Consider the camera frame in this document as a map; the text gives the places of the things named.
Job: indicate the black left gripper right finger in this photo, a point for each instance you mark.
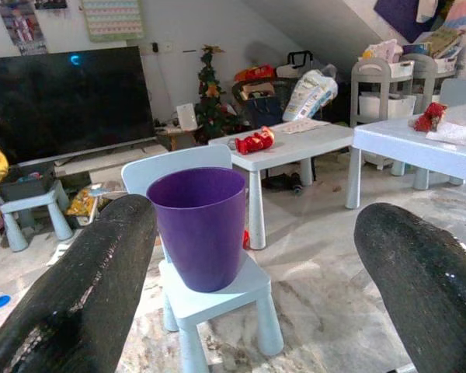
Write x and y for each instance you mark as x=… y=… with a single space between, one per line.
x=431 y=295

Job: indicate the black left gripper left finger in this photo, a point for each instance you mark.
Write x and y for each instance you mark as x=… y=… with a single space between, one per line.
x=70 y=295

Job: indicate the white paper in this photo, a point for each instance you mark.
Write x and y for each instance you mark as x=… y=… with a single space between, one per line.
x=458 y=133

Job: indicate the purple plastic rubbish bin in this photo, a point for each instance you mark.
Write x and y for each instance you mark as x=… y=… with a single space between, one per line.
x=202 y=241

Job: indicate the small blue disc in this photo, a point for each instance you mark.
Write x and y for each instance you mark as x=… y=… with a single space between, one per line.
x=0 y=301

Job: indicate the yellow snack bag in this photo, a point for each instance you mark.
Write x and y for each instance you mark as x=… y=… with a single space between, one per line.
x=81 y=202

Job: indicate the light blue plastic stool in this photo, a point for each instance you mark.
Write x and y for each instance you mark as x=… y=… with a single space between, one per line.
x=31 y=205

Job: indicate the black storage box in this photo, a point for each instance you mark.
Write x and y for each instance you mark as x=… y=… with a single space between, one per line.
x=23 y=188

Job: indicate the white television stand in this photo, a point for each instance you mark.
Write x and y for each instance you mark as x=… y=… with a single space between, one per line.
x=112 y=161

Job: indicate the light blue child chair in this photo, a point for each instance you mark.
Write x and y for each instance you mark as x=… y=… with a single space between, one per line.
x=460 y=91
x=225 y=299

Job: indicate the large pale blue table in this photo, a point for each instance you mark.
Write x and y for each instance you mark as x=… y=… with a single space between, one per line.
x=404 y=140

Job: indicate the red plush toy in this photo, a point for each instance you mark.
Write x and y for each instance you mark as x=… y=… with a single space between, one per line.
x=431 y=116

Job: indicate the black toy scooter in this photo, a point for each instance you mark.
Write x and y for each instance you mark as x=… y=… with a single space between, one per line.
x=283 y=182

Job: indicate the black flat screen television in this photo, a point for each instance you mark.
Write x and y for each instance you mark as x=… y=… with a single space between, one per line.
x=62 y=101

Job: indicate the small white plastic table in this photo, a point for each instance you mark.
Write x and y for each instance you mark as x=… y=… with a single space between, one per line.
x=307 y=144

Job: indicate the grey storage trolley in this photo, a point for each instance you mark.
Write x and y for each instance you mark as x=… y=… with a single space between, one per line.
x=384 y=105
x=427 y=66

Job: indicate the white router box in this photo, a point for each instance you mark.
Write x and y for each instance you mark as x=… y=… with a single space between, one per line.
x=186 y=116

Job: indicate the printed paper sheet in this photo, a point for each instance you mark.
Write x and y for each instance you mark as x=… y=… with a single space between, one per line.
x=301 y=126

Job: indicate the white diaper pack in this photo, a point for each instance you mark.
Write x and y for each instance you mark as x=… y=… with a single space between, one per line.
x=308 y=97

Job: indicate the red toy figure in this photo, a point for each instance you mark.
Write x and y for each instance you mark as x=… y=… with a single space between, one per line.
x=256 y=140

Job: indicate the small decorated Christmas tree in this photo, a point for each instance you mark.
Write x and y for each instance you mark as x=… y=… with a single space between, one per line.
x=209 y=101

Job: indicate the black basket with toys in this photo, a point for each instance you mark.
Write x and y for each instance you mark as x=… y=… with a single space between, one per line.
x=264 y=109

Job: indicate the red snack bag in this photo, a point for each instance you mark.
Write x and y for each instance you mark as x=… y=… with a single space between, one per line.
x=256 y=72

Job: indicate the photo wall poster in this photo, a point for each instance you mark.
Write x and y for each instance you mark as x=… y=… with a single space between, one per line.
x=21 y=23

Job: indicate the pastel patterned wall poster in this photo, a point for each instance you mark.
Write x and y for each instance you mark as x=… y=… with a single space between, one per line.
x=112 y=19

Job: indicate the purple wall cloth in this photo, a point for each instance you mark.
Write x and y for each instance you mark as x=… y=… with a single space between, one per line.
x=400 y=15

